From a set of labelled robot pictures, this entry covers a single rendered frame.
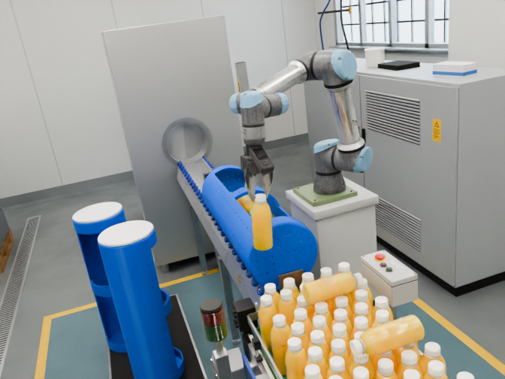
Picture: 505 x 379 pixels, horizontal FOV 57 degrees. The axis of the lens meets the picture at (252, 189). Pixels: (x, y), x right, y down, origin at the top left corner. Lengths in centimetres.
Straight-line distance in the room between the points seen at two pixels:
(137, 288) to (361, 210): 115
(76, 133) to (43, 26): 136
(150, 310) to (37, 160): 458
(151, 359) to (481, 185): 224
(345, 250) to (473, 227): 137
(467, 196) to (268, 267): 177
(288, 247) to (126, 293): 98
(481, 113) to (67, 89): 504
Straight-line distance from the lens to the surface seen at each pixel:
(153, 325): 256
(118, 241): 237
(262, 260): 179
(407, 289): 168
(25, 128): 675
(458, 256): 341
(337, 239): 215
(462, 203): 325
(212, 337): 132
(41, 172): 686
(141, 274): 241
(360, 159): 200
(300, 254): 184
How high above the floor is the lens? 197
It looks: 20 degrees down
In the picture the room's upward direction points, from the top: 8 degrees counter-clockwise
